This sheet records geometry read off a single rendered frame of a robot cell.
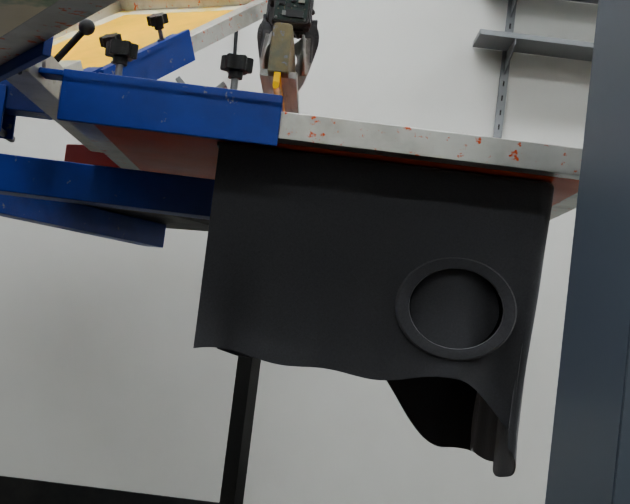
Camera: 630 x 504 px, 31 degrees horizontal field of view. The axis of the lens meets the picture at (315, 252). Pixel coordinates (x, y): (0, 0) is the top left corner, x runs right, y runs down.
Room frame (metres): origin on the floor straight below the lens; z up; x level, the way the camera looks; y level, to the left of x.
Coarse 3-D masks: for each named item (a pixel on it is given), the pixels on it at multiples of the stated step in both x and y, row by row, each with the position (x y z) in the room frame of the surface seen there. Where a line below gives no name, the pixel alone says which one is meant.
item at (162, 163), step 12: (132, 156) 1.89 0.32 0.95; (144, 156) 1.87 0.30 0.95; (156, 156) 1.85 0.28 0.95; (168, 156) 1.83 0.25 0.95; (144, 168) 2.02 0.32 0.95; (156, 168) 2.00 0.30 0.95; (168, 168) 1.98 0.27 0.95; (180, 168) 1.96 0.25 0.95; (192, 168) 1.94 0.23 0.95; (204, 168) 1.92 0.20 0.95; (552, 204) 1.84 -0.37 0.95
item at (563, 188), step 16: (112, 128) 1.62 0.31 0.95; (128, 144) 1.76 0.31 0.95; (144, 144) 1.74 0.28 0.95; (160, 144) 1.72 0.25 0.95; (176, 144) 1.70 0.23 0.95; (192, 144) 1.68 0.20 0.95; (208, 144) 1.66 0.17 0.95; (256, 144) 1.61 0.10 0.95; (288, 144) 1.57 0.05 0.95; (208, 160) 1.82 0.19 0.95; (384, 160) 1.61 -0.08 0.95; (400, 160) 1.59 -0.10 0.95; (416, 160) 1.57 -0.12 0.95; (512, 176) 1.61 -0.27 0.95; (528, 176) 1.59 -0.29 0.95; (544, 176) 1.58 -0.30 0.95; (560, 192) 1.70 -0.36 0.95; (576, 192) 1.68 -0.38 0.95
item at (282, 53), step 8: (280, 24) 1.65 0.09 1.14; (288, 24) 1.65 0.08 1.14; (272, 32) 1.65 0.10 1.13; (280, 32) 1.65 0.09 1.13; (288, 32) 1.65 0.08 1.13; (272, 40) 1.65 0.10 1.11; (280, 40) 1.65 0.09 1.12; (288, 40) 1.65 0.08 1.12; (272, 48) 1.65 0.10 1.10; (280, 48) 1.65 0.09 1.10; (288, 48) 1.65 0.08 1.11; (272, 56) 1.65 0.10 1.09; (280, 56) 1.65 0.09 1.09; (288, 56) 1.65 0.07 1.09; (272, 64) 1.65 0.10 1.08; (280, 64) 1.65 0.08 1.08; (288, 64) 1.65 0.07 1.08; (272, 72) 1.65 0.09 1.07; (288, 72) 1.67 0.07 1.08
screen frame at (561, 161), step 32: (96, 128) 1.64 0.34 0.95; (288, 128) 1.53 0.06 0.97; (320, 128) 1.53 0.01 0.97; (352, 128) 1.53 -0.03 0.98; (384, 128) 1.53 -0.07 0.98; (416, 128) 1.53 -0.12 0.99; (128, 160) 1.94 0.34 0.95; (448, 160) 1.54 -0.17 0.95; (480, 160) 1.53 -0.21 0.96; (512, 160) 1.53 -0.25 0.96; (544, 160) 1.53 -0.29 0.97; (576, 160) 1.53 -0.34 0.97
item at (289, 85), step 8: (264, 72) 1.68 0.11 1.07; (264, 80) 1.71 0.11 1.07; (272, 80) 1.70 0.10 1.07; (288, 80) 1.69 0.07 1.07; (296, 80) 1.69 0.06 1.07; (264, 88) 1.76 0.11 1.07; (272, 88) 1.76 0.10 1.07; (288, 88) 1.74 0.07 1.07; (296, 88) 1.74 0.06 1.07; (288, 96) 1.80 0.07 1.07; (296, 96) 1.79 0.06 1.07; (288, 104) 1.86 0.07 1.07; (296, 104) 1.86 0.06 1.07; (296, 112) 1.92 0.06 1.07
